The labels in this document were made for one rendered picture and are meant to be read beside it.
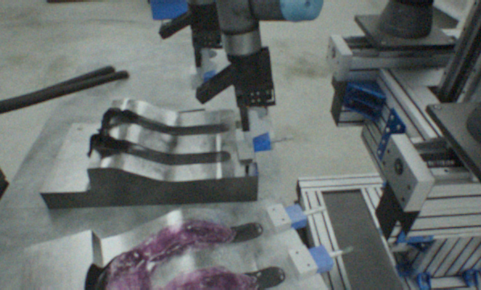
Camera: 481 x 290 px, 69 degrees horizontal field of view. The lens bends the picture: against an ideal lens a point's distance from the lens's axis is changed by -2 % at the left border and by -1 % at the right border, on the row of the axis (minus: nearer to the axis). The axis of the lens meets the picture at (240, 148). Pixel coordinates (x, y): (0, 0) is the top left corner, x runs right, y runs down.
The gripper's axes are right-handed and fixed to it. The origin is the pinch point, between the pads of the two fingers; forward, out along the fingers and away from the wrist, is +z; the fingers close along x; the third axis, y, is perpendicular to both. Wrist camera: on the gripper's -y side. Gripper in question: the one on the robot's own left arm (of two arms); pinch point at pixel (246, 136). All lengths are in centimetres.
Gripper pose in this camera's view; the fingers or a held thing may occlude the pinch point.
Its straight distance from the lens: 81.8
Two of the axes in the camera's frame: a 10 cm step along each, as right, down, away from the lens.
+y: 9.9, -1.4, -0.5
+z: 1.4, 8.2, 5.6
